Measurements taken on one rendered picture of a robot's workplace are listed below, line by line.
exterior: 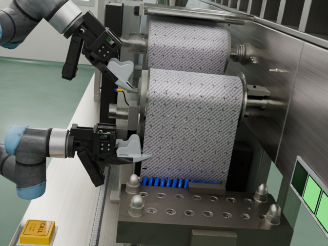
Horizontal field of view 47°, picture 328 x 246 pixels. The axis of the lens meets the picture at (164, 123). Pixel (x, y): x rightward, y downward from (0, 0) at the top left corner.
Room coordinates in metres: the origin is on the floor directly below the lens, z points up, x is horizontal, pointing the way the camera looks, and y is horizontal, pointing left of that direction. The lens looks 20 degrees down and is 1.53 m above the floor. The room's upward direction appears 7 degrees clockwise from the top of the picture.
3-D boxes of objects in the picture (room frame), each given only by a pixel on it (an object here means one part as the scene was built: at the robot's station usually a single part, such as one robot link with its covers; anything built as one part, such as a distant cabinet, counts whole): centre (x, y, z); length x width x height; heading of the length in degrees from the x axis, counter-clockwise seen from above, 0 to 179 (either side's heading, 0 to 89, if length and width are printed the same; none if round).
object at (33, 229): (0.78, 0.28, 0.91); 0.07 x 0.07 x 0.02; 6
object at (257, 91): (0.99, -0.23, 1.28); 0.06 x 0.05 x 0.02; 96
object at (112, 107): (0.99, 0.14, 1.18); 0.04 x 0.02 x 0.04; 6
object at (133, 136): (0.92, 0.07, 1.12); 0.09 x 0.03 x 0.06; 97
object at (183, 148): (0.91, -0.07, 1.12); 0.23 x 0.01 x 0.18; 96
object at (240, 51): (1.24, -0.20, 1.33); 0.07 x 0.07 x 0.07; 6
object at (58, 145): (0.89, 0.25, 1.11); 0.08 x 0.05 x 0.08; 6
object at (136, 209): (0.74, 0.04, 1.05); 0.04 x 0.04 x 0.04
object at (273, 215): (0.77, -0.28, 1.05); 0.04 x 0.04 x 0.04
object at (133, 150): (0.88, 0.07, 1.12); 0.09 x 0.03 x 0.06; 94
